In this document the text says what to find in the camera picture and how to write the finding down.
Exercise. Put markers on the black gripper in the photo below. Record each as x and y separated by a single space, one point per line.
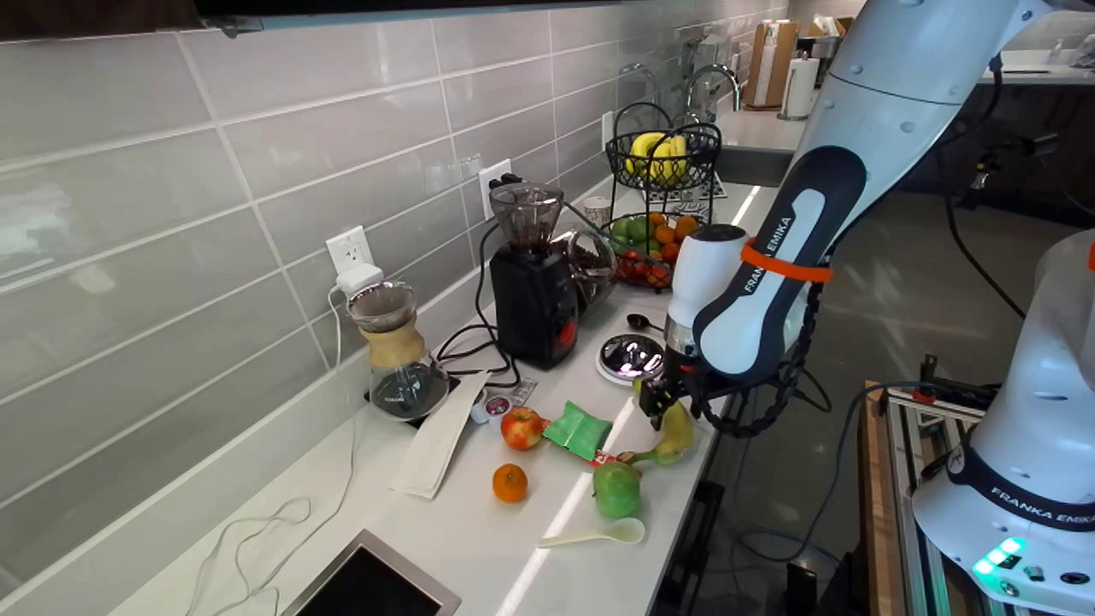
677 380

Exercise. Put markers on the yellow green banana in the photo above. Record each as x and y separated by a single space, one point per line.
675 439

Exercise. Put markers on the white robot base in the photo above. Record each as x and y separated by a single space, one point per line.
1015 509

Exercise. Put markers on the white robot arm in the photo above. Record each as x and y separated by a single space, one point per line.
895 87

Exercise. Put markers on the yellow bananas in basket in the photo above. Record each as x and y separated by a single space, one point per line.
657 157

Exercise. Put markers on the round silver lid dish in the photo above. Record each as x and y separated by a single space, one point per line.
628 357

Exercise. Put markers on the black measuring spoon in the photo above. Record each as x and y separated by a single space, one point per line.
642 322

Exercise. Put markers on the green snack packet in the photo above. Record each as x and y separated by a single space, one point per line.
576 432

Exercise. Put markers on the green apple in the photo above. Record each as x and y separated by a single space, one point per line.
616 489

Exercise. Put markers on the mixed fruit in lower basket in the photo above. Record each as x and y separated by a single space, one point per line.
648 243

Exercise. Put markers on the white plastic spoon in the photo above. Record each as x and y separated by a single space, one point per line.
612 530

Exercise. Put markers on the red yellow apple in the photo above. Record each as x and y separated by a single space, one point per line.
522 428

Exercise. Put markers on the black coffee grinder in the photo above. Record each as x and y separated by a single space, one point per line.
531 283

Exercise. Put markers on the black two-tier fruit basket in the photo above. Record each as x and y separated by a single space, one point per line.
698 181

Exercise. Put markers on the small orange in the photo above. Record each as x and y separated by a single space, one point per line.
512 483

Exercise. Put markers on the kitchen sink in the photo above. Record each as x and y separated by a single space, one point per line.
755 167

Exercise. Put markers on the wooden robot cart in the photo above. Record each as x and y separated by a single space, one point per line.
906 577

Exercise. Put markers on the white folded paper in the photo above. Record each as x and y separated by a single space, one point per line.
436 439

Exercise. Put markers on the glass jar blender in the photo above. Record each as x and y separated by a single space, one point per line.
405 380

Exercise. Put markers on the paper towel roll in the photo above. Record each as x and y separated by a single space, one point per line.
798 92

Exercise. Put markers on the countertop induction plate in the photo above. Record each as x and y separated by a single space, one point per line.
375 581

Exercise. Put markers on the white wall outlet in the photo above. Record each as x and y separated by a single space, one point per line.
355 260

